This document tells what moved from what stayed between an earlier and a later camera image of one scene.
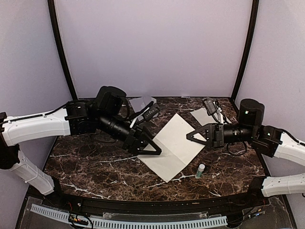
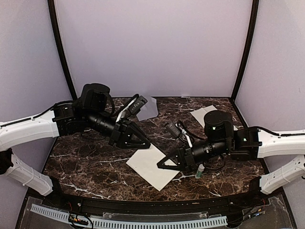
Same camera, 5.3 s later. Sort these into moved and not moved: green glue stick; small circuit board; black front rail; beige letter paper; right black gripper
Moved: right black gripper; beige letter paper
Not moved: small circuit board; green glue stick; black front rail
